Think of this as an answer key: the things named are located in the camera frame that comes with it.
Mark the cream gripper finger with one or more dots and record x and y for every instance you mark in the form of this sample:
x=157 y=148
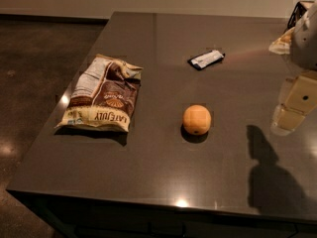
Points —
x=297 y=98

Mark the brown Late July chip bag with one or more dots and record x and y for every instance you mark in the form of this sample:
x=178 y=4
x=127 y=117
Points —
x=104 y=97

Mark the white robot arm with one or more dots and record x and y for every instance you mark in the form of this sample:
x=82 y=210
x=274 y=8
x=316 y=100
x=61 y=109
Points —
x=303 y=49

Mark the blueberry rxbar wrapper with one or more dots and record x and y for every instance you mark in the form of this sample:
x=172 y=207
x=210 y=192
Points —
x=204 y=60

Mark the crumpled yellow wrapper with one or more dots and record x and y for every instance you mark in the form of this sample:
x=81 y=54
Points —
x=281 y=46

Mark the orange ball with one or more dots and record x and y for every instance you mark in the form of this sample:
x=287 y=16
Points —
x=196 y=120

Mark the black wire basket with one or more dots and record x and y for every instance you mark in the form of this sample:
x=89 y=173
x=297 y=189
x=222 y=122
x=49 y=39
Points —
x=299 y=10

